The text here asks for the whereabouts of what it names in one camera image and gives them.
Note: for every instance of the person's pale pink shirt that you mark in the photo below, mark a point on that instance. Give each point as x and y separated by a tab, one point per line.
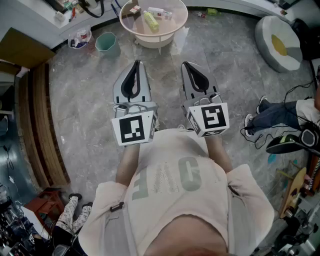
170	150

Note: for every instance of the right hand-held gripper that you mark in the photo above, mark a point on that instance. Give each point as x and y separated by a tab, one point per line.
213	117

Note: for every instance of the clear plastic bottle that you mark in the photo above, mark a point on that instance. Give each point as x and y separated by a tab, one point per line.
157	12

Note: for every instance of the round egg pattern cushion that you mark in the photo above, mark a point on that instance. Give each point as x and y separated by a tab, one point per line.
275	32

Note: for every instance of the black bag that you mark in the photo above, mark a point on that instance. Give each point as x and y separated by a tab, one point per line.
305	37

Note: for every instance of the wooden skateboard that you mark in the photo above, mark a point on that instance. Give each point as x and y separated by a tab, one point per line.
295	187

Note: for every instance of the small green bottle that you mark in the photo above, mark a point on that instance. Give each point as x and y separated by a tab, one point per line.
212	11

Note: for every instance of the green hexagonal bin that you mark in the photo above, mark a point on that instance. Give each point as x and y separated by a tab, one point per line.
106	42

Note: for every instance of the brown cardboard board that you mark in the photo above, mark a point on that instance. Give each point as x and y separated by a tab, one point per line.
22	50

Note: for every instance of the clear bottle red label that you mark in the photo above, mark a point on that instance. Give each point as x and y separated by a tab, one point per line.
83	35

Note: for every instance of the pink plastic basket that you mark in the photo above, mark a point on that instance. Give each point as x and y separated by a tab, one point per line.
83	45

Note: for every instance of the person's left forearm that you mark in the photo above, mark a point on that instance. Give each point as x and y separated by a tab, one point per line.
126	165

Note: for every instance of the small red white item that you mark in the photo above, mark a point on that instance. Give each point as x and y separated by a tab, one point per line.
200	14

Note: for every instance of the person's right forearm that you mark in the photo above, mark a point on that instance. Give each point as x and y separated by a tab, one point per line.
220	155

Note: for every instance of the wooden steps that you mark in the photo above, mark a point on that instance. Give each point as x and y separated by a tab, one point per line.
37	125

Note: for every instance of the red wooden table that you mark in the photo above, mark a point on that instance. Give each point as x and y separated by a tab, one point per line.
45	202

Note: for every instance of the small carton box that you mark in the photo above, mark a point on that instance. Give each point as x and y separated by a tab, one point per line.
135	9

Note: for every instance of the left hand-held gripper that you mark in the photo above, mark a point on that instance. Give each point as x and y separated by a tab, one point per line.
131	130

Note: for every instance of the yellow-green bottle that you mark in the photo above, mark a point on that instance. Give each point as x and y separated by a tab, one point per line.
151	22

